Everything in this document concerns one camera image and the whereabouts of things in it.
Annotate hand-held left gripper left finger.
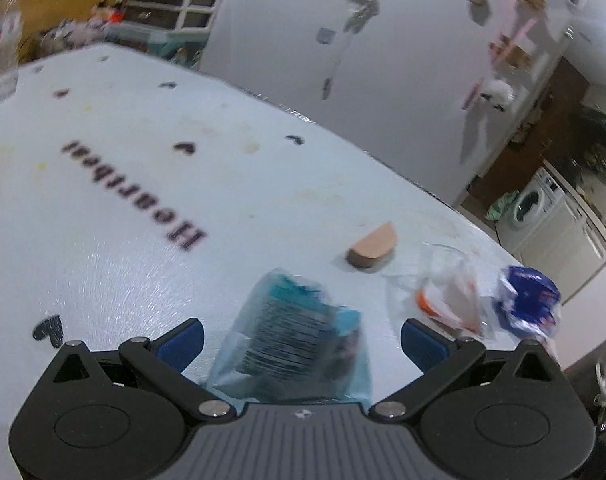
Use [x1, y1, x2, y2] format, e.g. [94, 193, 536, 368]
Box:
[48, 317, 239, 423]

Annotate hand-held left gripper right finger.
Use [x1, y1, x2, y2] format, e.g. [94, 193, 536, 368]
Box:
[370, 318, 559, 423]

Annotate teal snack packet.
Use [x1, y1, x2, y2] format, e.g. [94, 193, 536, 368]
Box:
[205, 267, 374, 406]

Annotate curved wooden piece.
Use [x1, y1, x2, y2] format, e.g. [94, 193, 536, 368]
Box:
[347, 222, 399, 272]

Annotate blue plastic bag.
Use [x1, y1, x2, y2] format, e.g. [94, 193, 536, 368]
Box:
[492, 265, 563, 356]

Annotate clear plastic bag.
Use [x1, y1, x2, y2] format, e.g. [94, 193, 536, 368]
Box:
[387, 244, 494, 338]

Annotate green plastic bag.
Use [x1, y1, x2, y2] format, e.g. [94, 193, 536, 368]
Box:
[486, 190, 521, 223]

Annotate white washing machine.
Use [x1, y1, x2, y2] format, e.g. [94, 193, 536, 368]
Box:
[498, 167, 566, 256]

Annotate white lower kitchen cabinets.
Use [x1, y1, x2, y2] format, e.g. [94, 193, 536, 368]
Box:
[543, 160, 606, 301]

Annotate brown wooden door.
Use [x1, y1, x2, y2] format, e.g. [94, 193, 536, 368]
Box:
[458, 57, 591, 231]

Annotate pink hanging tag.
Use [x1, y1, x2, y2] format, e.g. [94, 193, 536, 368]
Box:
[460, 80, 484, 111]

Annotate white sheep plush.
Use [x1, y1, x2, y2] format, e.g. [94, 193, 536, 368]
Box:
[480, 77, 515, 111]

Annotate teal printed cloth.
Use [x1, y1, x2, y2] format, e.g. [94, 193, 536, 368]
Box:
[105, 25, 209, 68]

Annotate pile of small toys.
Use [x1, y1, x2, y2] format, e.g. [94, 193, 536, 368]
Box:
[43, 0, 128, 53]

